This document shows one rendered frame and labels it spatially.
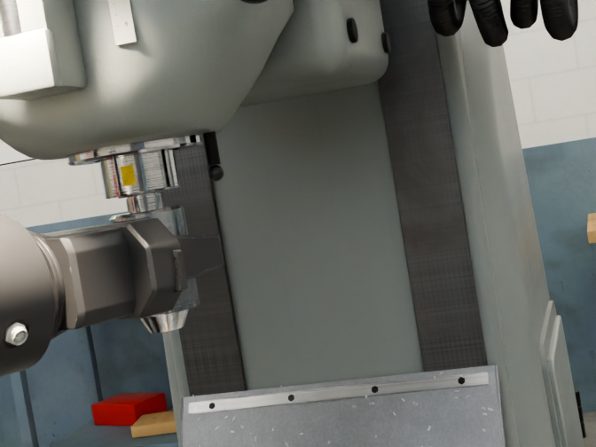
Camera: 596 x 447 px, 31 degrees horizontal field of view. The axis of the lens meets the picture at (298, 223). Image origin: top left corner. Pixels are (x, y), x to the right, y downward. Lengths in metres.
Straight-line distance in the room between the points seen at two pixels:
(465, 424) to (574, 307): 3.88
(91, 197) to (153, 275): 4.79
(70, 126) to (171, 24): 0.08
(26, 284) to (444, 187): 0.52
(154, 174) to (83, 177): 4.75
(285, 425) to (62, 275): 0.50
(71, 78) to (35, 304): 0.12
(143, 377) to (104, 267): 4.81
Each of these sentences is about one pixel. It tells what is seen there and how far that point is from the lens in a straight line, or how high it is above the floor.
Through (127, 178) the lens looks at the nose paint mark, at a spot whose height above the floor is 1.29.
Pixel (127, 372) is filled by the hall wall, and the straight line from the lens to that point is 5.44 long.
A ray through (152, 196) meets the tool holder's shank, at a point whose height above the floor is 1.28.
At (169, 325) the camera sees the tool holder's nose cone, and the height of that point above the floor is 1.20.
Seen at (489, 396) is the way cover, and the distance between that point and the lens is 1.01.
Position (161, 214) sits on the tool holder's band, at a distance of 0.66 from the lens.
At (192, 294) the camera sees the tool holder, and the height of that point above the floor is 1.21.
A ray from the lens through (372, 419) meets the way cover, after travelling 1.03.
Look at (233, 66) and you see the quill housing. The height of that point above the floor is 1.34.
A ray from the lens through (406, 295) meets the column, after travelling 1.02.
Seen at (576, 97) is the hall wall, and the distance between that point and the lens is 4.82.
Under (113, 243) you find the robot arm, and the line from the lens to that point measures 0.60.
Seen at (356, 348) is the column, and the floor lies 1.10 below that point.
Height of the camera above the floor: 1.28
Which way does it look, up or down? 3 degrees down
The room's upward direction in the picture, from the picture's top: 9 degrees counter-clockwise
